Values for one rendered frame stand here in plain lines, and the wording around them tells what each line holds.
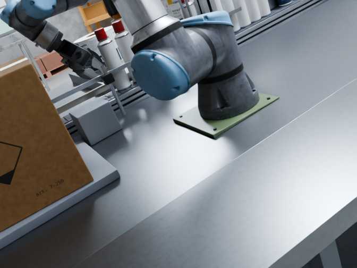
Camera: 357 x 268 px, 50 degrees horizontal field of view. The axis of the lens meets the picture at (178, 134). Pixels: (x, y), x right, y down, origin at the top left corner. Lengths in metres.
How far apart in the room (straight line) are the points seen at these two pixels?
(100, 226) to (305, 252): 0.36
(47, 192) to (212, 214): 0.36
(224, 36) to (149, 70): 0.19
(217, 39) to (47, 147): 0.41
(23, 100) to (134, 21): 0.26
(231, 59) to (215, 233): 0.43
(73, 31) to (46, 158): 8.51
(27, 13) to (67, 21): 8.14
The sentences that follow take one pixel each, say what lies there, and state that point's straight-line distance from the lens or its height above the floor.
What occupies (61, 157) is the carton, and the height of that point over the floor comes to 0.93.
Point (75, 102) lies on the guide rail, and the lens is 1.28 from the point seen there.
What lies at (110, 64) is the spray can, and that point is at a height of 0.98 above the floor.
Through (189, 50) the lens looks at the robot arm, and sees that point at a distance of 0.77.
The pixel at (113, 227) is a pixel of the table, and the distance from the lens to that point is 0.69.
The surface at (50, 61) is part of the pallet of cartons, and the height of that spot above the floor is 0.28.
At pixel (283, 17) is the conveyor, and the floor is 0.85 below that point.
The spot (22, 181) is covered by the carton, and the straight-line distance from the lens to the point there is 0.81.
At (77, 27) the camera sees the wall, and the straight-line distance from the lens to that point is 9.29.
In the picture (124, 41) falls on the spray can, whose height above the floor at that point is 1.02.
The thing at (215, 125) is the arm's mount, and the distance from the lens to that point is 0.87.
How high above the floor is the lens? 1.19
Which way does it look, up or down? 23 degrees down
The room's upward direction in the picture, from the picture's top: 22 degrees counter-clockwise
